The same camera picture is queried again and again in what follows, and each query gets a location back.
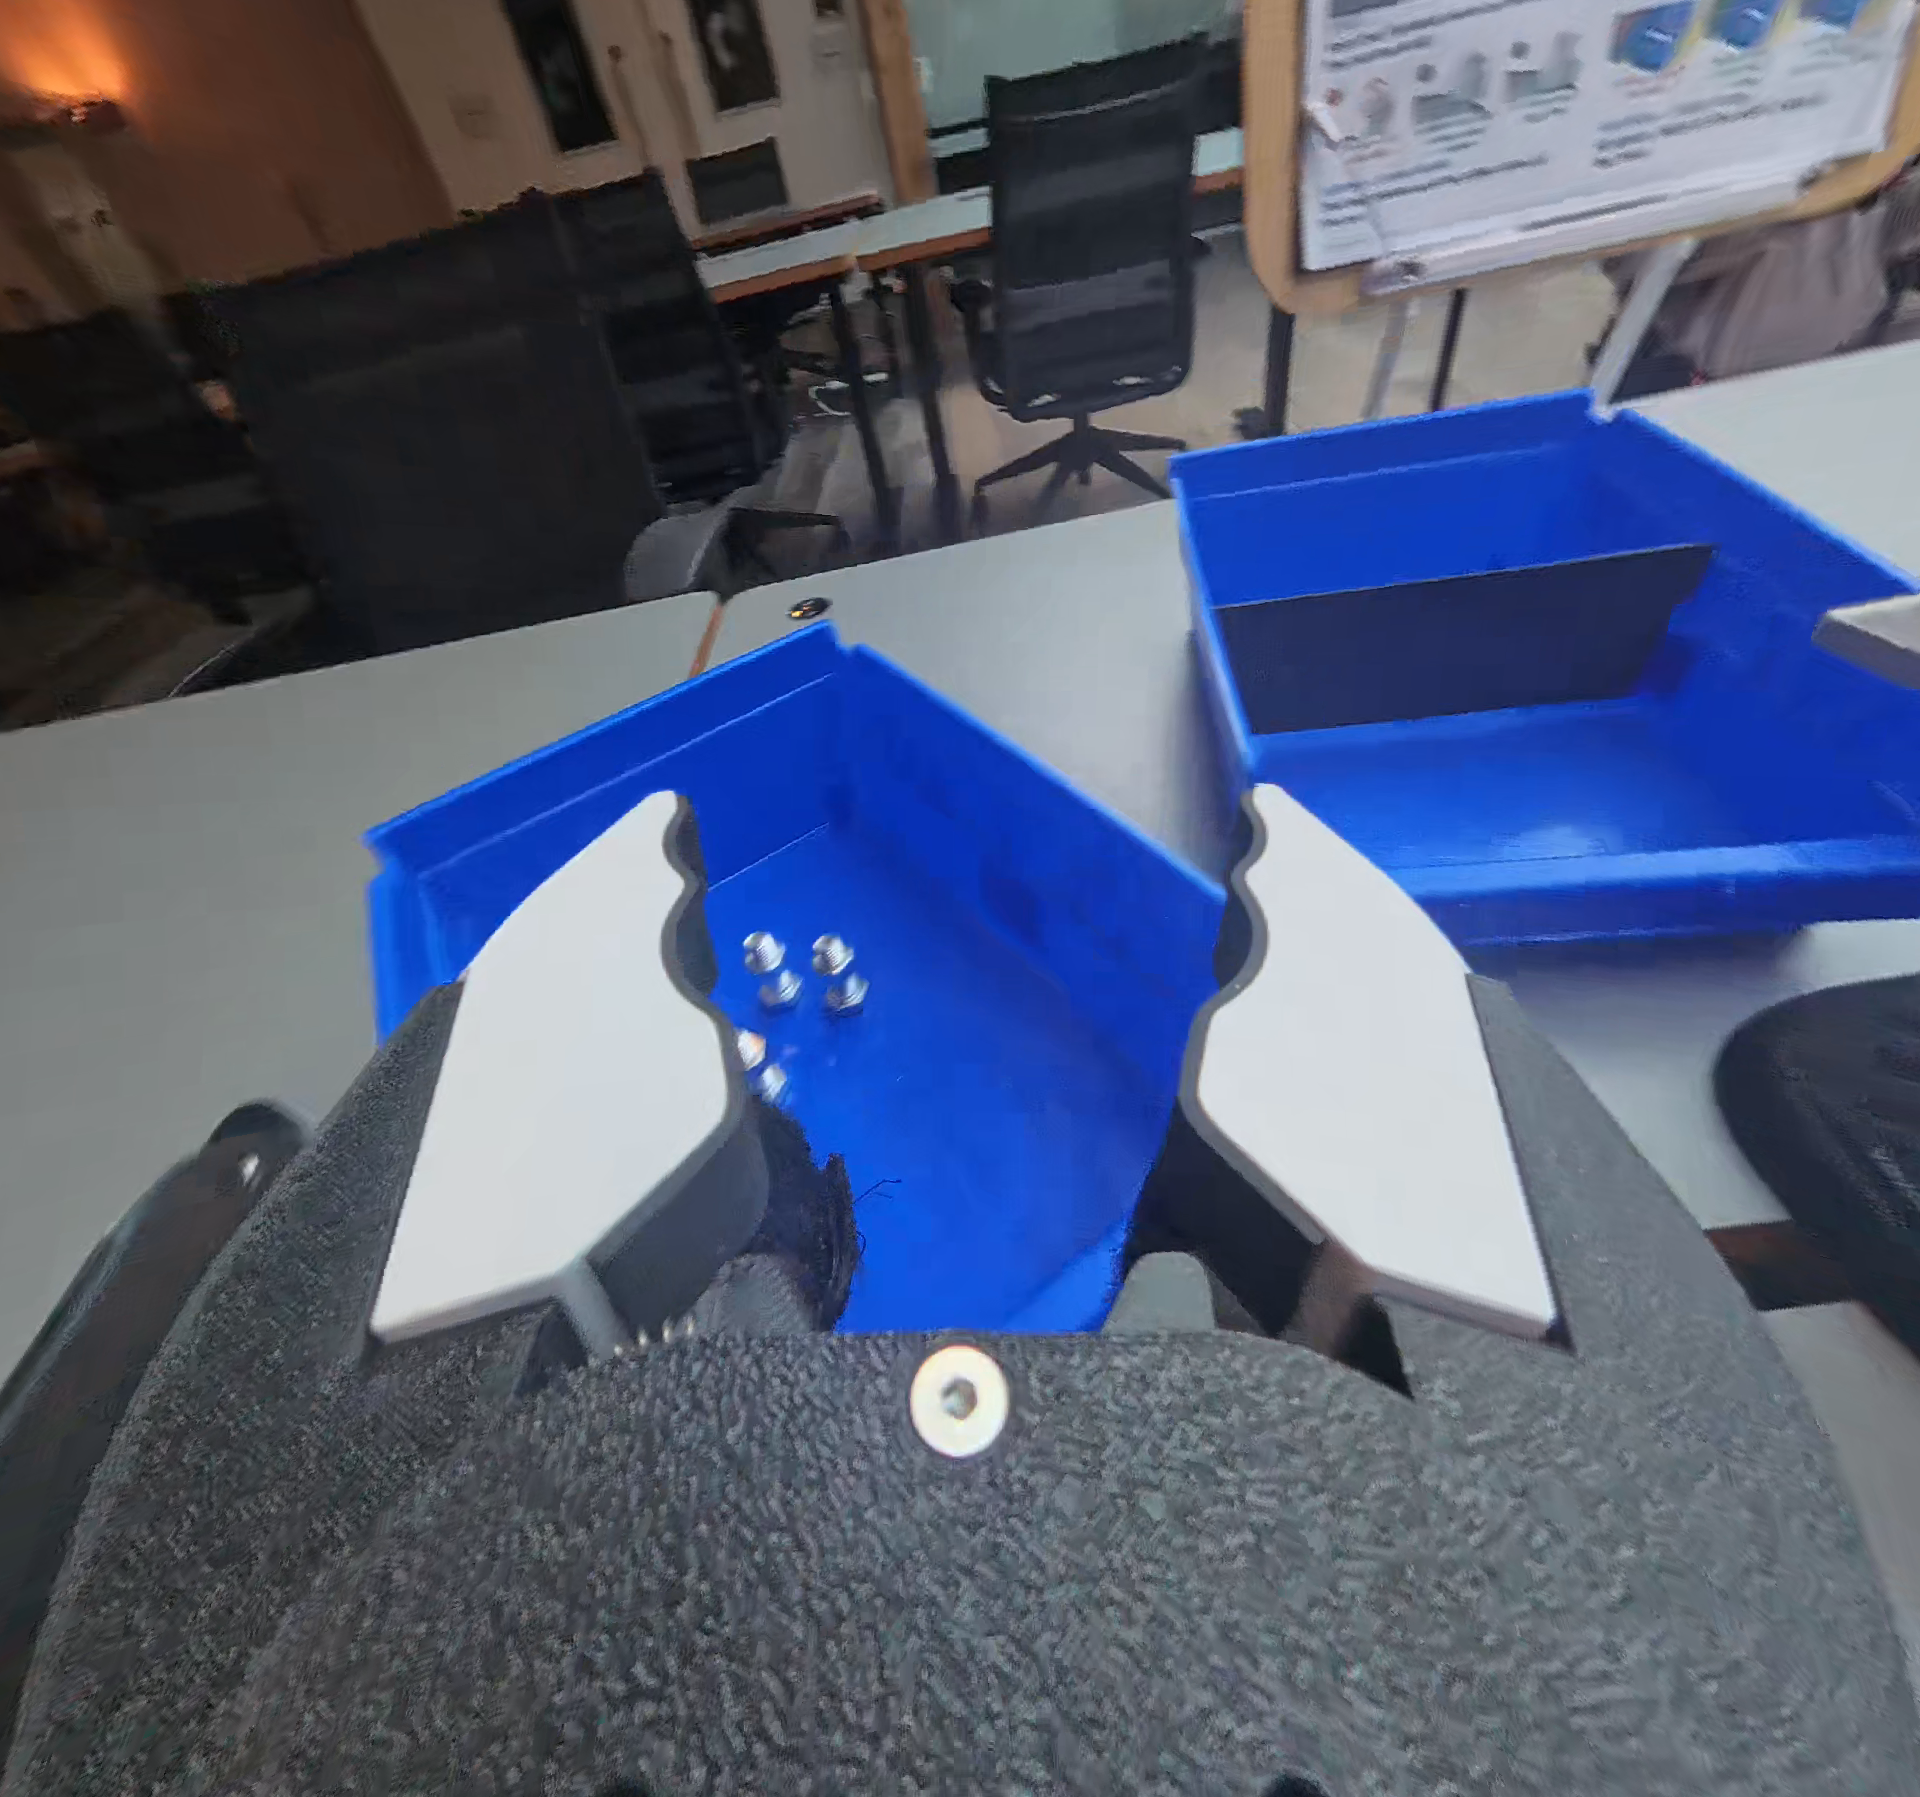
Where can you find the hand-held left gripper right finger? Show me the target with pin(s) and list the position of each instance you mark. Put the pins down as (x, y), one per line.
(1367, 1076)

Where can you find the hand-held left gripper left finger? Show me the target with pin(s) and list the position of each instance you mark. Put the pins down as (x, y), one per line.
(571, 1076)

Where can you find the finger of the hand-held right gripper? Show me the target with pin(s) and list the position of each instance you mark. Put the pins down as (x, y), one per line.
(1883, 643)

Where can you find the blue plastic bin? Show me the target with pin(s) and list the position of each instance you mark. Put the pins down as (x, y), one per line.
(977, 1076)
(1576, 808)

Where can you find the black honeycomb wrist pad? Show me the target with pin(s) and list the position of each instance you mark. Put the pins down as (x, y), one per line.
(1847, 1106)

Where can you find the printed instruction sheet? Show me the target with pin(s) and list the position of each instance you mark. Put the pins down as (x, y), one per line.
(1576, 133)

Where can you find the black office chair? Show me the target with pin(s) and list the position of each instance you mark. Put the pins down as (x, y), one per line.
(435, 432)
(1088, 221)
(675, 325)

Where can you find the black glossy bracket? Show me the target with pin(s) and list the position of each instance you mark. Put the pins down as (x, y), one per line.
(240, 1151)

